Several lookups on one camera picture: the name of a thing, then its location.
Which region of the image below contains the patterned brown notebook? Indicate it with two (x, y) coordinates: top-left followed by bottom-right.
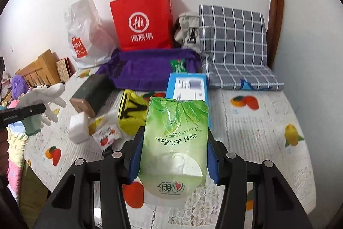
(56, 57), (71, 82)

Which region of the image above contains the brown wooden door frame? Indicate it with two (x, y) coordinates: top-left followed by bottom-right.
(266, 0), (284, 70)

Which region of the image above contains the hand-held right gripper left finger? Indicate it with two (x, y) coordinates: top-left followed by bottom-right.
(33, 126), (146, 229)

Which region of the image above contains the purple plush toy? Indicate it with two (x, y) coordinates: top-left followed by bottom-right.
(11, 75), (29, 101)

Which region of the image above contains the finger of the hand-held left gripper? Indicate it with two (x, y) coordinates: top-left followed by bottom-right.
(27, 103), (47, 116)

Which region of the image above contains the grey fabric bag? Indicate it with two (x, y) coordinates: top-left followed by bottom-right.
(174, 12), (201, 54)

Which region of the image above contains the grey checked cushion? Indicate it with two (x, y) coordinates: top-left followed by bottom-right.
(198, 4), (284, 92)

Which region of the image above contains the light green tissue pack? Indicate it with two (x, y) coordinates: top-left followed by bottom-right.
(138, 96), (209, 199)

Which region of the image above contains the white plastic shopping bag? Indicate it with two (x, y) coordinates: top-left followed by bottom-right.
(64, 0), (118, 70)

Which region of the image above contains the yellow cloth with black print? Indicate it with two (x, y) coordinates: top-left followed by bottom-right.
(117, 89), (149, 136)

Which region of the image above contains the wooden bed headboard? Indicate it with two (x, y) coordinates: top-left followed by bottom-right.
(17, 49), (61, 90)

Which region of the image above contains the colourful striped blanket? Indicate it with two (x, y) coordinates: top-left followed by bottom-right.
(5, 100), (30, 200)

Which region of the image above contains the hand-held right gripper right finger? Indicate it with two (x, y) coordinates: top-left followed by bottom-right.
(206, 130), (313, 229)

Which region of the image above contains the white sponge block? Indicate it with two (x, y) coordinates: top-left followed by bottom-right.
(69, 114), (90, 144)

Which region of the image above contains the fruit printed tablecloth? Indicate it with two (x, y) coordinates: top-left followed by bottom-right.
(24, 69), (315, 229)

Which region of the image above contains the white packet with red print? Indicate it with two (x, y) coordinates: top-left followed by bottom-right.
(91, 110), (122, 153)

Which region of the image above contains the mint green sock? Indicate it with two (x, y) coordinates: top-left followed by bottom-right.
(21, 114), (42, 136)

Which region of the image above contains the purple cloth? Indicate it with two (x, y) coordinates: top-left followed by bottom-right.
(96, 48), (202, 91)

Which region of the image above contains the dark rectangular box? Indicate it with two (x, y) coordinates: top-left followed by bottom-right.
(70, 74), (114, 117)

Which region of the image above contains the red paper carrier bag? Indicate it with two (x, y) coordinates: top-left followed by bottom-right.
(109, 0), (175, 52)

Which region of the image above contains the green wet wipes packet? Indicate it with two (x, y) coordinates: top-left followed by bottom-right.
(170, 59), (187, 73)

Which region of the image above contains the blue tissue pack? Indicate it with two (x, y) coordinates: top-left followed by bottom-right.
(165, 72), (212, 129)

